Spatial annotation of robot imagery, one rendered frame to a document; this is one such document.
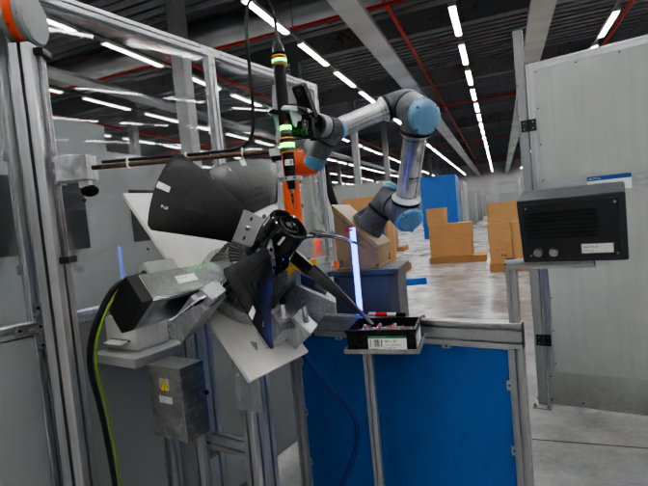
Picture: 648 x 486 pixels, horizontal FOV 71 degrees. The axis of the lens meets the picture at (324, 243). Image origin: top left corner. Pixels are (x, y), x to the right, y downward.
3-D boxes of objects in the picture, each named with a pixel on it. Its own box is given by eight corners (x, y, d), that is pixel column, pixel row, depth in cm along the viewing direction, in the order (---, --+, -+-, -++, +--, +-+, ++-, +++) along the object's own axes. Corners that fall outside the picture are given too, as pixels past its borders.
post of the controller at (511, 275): (508, 323, 139) (503, 258, 138) (510, 320, 142) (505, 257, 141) (519, 323, 138) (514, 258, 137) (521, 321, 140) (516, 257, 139)
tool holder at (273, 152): (271, 181, 133) (268, 148, 132) (273, 183, 140) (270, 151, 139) (302, 178, 133) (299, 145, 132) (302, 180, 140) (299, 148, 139)
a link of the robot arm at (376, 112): (406, 77, 176) (290, 125, 172) (420, 85, 168) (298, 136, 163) (411, 105, 184) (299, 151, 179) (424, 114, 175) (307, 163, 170)
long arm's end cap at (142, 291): (118, 305, 108) (137, 274, 103) (133, 330, 106) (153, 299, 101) (106, 308, 106) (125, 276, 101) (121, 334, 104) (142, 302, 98)
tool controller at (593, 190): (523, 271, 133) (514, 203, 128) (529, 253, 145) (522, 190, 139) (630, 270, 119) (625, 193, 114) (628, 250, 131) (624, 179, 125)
